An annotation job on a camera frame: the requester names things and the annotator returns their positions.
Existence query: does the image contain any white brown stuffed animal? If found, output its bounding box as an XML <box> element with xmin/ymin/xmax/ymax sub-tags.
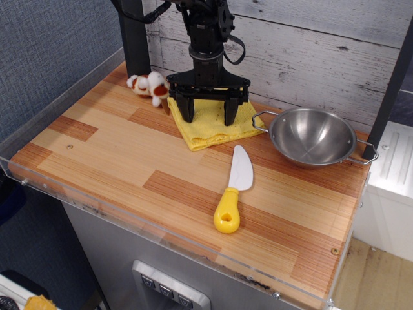
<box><xmin>126</xmin><ymin>71</ymin><xmax>170</xmax><ymax>115</ymax></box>

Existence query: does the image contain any yellow cloth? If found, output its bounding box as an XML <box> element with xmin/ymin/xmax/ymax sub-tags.
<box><xmin>168</xmin><ymin>98</ymin><xmax>262</xmax><ymax>152</ymax></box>

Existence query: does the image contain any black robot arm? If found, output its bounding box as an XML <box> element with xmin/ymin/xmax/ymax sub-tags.
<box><xmin>167</xmin><ymin>1</ymin><xmax>250</xmax><ymax>126</ymax></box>

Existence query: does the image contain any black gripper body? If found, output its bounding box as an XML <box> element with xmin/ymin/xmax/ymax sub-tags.
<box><xmin>166</xmin><ymin>57</ymin><xmax>250</xmax><ymax>103</ymax></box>

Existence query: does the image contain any black frame post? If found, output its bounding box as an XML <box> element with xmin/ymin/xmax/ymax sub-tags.
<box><xmin>361</xmin><ymin>0</ymin><xmax>413</xmax><ymax>161</ymax></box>
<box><xmin>112</xmin><ymin>1</ymin><xmax>151</xmax><ymax>77</ymax></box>

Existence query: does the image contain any stainless steel wok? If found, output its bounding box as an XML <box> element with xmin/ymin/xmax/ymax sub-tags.
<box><xmin>252</xmin><ymin>108</ymin><xmax>379</xmax><ymax>169</ymax></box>

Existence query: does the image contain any yellow handled toy knife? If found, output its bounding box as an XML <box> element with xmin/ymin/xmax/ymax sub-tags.
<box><xmin>213</xmin><ymin>145</ymin><xmax>254</xmax><ymax>234</ymax></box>

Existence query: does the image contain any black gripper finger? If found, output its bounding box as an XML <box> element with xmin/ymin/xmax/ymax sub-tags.
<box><xmin>176</xmin><ymin>96</ymin><xmax>194</xmax><ymax>123</ymax></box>
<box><xmin>224</xmin><ymin>99</ymin><xmax>239</xmax><ymax>126</ymax></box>

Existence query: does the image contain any clear acrylic guard rail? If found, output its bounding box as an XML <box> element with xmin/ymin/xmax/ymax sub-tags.
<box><xmin>1</xmin><ymin>50</ymin><xmax>368</xmax><ymax>309</ymax></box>

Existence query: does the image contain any yellow object bottom left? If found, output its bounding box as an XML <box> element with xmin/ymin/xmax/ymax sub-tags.
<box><xmin>24</xmin><ymin>295</ymin><xmax>57</xmax><ymax>310</ymax></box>

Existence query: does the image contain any black left frame post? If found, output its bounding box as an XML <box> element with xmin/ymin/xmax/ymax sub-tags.
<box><xmin>112</xmin><ymin>1</ymin><xmax>151</xmax><ymax>77</ymax></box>

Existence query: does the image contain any silver dispenser button panel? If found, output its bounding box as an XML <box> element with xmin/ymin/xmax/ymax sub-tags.
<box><xmin>132</xmin><ymin>260</ymin><xmax>211</xmax><ymax>309</ymax></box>

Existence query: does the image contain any grey toy fridge cabinet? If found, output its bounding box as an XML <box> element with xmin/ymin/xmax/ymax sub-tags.
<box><xmin>62</xmin><ymin>202</ymin><xmax>314</xmax><ymax>310</ymax></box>

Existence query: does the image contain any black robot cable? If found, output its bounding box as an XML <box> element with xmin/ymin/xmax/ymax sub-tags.
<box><xmin>111</xmin><ymin>0</ymin><xmax>246</xmax><ymax>66</ymax></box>

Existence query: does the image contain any black right frame post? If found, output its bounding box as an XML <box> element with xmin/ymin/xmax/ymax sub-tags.
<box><xmin>361</xmin><ymin>0</ymin><xmax>413</xmax><ymax>161</ymax></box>

